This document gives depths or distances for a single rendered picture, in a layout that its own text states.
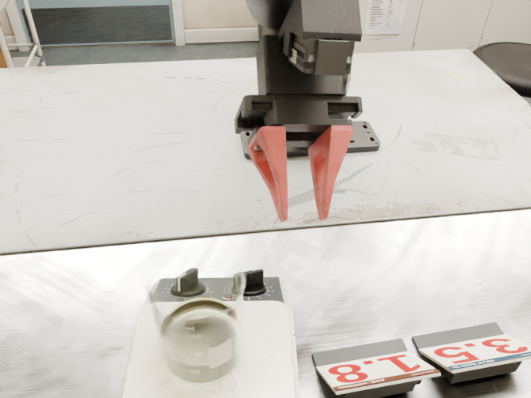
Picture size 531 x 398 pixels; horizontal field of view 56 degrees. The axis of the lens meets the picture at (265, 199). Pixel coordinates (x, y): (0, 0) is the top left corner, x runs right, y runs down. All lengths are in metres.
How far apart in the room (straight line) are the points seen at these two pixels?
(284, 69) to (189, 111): 0.42
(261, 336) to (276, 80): 0.20
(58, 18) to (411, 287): 3.07
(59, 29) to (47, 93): 2.53
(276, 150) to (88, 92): 0.55
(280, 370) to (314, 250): 0.23
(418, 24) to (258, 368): 2.77
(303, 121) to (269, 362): 0.19
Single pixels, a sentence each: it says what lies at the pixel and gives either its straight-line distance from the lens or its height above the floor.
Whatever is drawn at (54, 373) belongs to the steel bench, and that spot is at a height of 0.90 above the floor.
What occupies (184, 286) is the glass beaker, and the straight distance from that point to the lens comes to 0.36.
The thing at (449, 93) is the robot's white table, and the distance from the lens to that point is 0.94.
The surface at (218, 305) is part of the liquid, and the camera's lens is 0.37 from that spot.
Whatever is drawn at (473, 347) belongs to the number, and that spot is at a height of 0.92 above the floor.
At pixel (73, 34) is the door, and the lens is 3.44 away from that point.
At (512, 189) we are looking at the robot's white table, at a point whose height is 0.90.
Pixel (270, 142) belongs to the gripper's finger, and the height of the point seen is 1.09.
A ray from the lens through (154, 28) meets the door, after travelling 3.36.
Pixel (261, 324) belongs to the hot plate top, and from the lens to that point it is 0.39.
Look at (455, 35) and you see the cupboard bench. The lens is 3.17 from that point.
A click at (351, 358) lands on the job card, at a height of 0.90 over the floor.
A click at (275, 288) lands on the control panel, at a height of 0.95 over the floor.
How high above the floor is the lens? 1.31
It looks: 40 degrees down
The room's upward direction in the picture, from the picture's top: 2 degrees clockwise
